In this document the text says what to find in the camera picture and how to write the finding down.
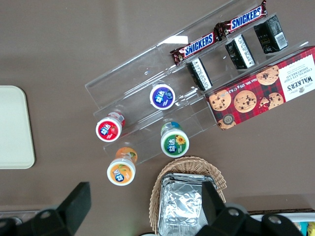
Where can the red lid gum jar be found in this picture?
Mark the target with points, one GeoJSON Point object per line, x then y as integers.
{"type": "Point", "coordinates": [108, 130]}

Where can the Snickers chocolate bar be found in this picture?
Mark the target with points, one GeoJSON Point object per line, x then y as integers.
{"type": "Point", "coordinates": [246, 18]}
{"type": "Point", "coordinates": [197, 46]}

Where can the blue lid gum jar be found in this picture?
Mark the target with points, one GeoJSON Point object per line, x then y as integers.
{"type": "Point", "coordinates": [162, 96]}

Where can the light wicker basket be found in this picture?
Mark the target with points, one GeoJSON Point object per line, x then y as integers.
{"type": "Point", "coordinates": [187, 164]}

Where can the red tartan cookie box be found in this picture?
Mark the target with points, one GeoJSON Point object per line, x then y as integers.
{"type": "Point", "coordinates": [258, 96]}

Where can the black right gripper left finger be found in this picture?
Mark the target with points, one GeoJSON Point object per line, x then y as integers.
{"type": "Point", "coordinates": [78, 201]}

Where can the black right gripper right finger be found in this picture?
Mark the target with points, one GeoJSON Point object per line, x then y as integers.
{"type": "Point", "coordinates": [211, 204]}

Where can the orange lid gum jar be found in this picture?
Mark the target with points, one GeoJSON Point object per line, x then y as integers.
{"type": "Point", "coordinates": [120, 172]}

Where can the small black box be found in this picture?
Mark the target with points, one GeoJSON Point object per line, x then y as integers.
{"type": "Point", "coordinates": [270, 34]}
{"type": "Point", "coordinates": [240, 51]}
{"type": "Point", "coordinates": [199, 75]}

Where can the silver foil container stack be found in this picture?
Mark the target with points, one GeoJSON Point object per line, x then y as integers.
{"type": "Point", "coordinates": [182, 204]}

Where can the clear acrylic step stand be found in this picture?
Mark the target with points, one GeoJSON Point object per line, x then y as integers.
{"type": "Point", "coordinates": [172, 37]}
{"type": "Point", "coordinates": [137, 78]}

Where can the beige plastic tray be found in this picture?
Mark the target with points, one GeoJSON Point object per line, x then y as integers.
{"type": "Point", "coordinates": [14, 127]}

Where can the green lid gum jar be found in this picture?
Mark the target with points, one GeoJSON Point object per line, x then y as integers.
{"type": "Point", "coordinates": [174, 145]}

